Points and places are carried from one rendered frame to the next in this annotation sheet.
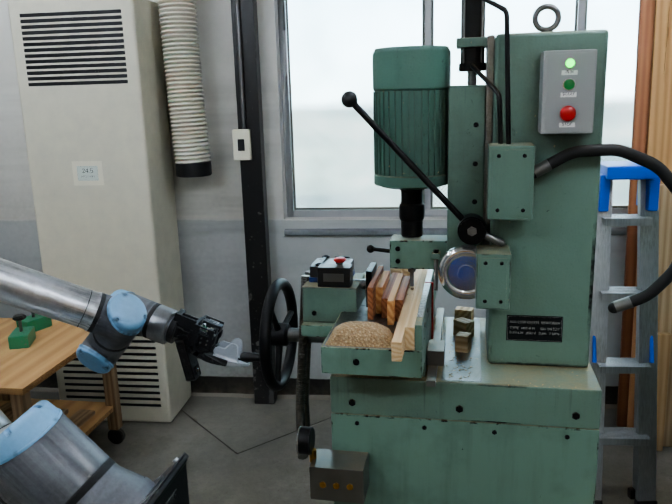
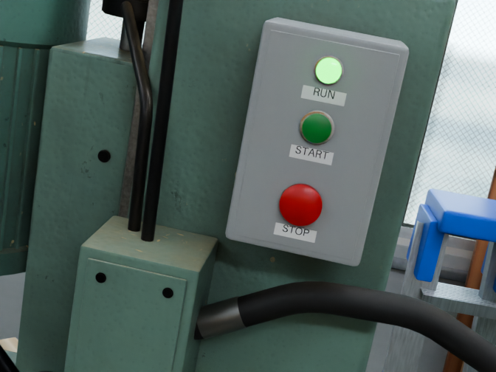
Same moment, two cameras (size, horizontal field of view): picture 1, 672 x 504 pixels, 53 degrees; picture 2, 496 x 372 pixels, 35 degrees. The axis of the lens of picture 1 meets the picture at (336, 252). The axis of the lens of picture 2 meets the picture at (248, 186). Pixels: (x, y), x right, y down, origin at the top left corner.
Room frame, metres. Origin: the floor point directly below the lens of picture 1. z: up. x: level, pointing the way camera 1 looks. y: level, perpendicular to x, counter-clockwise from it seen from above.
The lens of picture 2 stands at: (0.84, -0.37, 1.51)
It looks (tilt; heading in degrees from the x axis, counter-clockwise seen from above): 15 degrees down; 354
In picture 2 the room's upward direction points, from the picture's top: 11 degrees clockwise
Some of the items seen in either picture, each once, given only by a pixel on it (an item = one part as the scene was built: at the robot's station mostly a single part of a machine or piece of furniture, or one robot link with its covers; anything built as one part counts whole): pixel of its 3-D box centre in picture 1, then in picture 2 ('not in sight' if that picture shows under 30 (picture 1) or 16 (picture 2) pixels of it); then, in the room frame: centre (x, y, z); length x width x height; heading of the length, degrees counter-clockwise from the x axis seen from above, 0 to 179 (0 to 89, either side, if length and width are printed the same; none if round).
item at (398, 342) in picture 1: (409, 307); not in sight; (1.51, -0.17, 0.92); 0.55 x 0.02 x 0.04; 169
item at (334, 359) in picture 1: (368, 315); not in sight; (1.61, -0.08, 0.87); 0.61 x 0.30 x 0.06; 169
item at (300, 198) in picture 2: (567, 113); (300, 204); (1.35, -0.46, 1.36); 0.03 x 0.01 x 0.03; 79
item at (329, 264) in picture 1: (332, 269); not in sight; (1.62, 0.01, 0.99); 0.13 x 0.11 x 0.06; 169
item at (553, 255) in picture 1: (539, 200); (246, 340); (1.53, -0.47, 1.16); 0.22 x 0.22 x 0.72; 79
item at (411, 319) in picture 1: (420, 295); not in sight; (1.59, -0.20, 0.93); 0.60 x 0.02 x 0.05; 169
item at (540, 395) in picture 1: (462, 362); not in sight; (1.56, -0.30, 0.76); 0.57 x 0.45 x 0.09; 79
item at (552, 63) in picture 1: (566, 92); (314, 140); (1.39, -0.47, 1.40); 0.10 x 0.06 x 0.16; 79
